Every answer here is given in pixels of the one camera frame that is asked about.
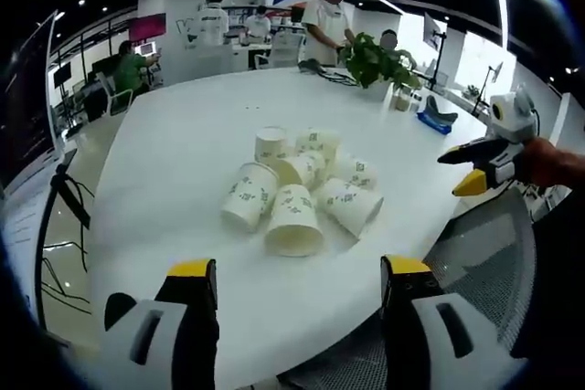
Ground person's right hand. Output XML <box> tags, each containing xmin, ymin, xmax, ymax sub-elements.
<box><xmin>514</xmin><ymin>136</ymin><xmax>585</xmax><ymax>189</ymax></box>

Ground green potted plant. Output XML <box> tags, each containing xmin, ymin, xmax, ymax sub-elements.
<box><xmin>336</xmin><ymin>32</ymin><xmax>422</xmax><ymax>101</ymax></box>

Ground white counter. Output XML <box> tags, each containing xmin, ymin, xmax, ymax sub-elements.
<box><xmin>181</xmin><ymin>41</ymin><xmax>251</xmax><ymax>86</ymax></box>

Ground black desk lamp stand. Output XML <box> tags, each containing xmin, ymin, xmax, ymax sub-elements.
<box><xmin>472</xmin><ymin>62</ymin><xmax>505</xmax><ymax>118</ymax></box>

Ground large dark display screen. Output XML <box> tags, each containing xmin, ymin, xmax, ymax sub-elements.
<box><xmin>0</xmin><ymin>9</ymin><xmax>59</xmax><ymax>193</ymax></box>

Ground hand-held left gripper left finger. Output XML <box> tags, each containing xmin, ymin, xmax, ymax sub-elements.
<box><xmin>93</xmin><ymin>258</ymin><xmax>221</xmax><ymax>390</ymax></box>

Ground black tripod stand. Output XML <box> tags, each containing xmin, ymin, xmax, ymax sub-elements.
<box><xmin>32</xmin><ymin>148</ymin><xmax>96</xmax><ymax>334</ymax></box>

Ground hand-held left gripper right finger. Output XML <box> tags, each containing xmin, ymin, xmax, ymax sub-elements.
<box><xmin>379</xmin><ymin>253</ymin><xmax>504</xmax><ymax>390</ymax></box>

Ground pile of white paper cups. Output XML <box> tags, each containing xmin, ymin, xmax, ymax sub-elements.
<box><xmin>220</xmin><ymin>126</ymin><xmax>384</xmax><ymax>258</ymax></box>

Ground grey mesh office chair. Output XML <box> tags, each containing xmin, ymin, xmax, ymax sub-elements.
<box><xmin>277</xmin><ymin>186</ymin><xmax>538</xmax><ymax>390</ymax></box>

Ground black cables on table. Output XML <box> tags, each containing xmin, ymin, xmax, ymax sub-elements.
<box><xmin>298</xmin><ymin>58</ymin><xmax>363</xmax><ymax>88</ymax></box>

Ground pink wall screen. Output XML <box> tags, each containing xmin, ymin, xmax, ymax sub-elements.
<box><xmin>128</xmin><ymin>14</ymin><xmax>167</xmax><ymax>40</ymax></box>

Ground white table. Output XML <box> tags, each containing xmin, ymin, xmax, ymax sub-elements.
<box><xmin>89</xmin><ymin>66</ymin><xmax>504</xmax><ymax>371</ymax></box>

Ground small glass jar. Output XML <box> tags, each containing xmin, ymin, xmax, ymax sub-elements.
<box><xmin>392</xmin><ymin>87</ymin><xmax>413</xmax><ymax>112</ymax></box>

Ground white office chair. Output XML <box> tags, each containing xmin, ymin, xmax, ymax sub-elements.
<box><xmin>94</xmin><ymin>70</ymin><xmax>134</xmax><ymax>118</ymax></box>
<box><xmin>253</xmin><ymin>31</ymin><xmax>306</xmax><ymax>70</ymax></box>

